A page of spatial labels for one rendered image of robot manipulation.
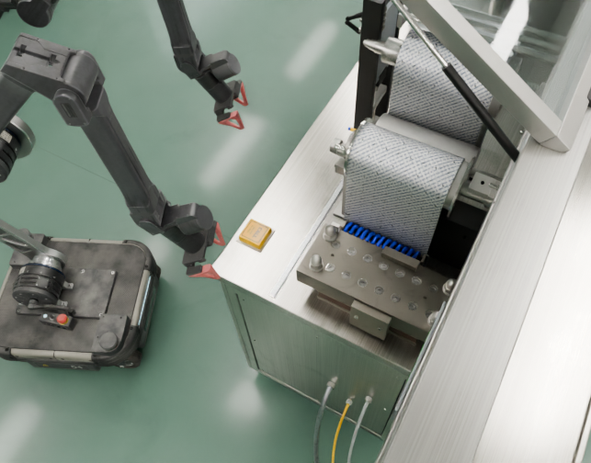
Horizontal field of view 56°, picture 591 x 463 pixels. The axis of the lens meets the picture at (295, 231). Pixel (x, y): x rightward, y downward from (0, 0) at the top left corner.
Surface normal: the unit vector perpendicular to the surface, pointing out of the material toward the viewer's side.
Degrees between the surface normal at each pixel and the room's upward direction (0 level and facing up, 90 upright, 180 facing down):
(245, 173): 0
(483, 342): 0
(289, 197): 0
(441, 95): 92
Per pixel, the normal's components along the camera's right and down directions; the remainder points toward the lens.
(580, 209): -0.04, -0.53
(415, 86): -0.48, 0.77
